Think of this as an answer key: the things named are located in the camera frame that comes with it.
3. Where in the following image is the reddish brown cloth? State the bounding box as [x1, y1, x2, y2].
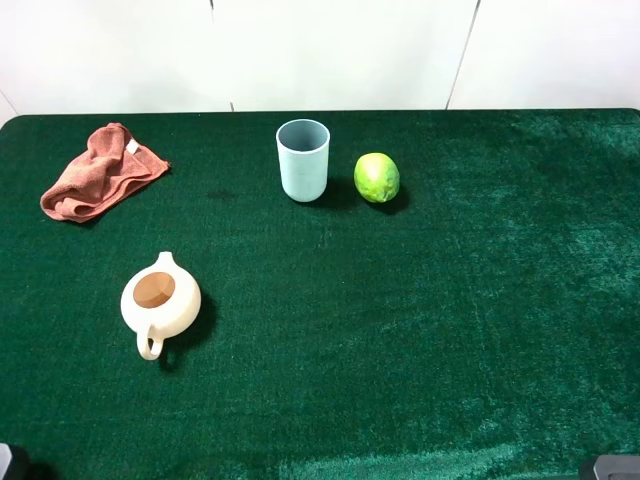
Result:
[40, 123, 170, 224]

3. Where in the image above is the green lime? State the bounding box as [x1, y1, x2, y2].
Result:
[354, 153, 400, 203]

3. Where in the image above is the light blue plastic cup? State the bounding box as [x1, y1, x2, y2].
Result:
[275, 119, 331, 203]

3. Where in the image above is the cream ceramic teapot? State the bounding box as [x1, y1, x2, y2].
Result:
[120, 251, 201, 361]

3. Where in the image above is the green velvet tablecloth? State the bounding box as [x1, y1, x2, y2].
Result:
[1, 109, 639, 479]

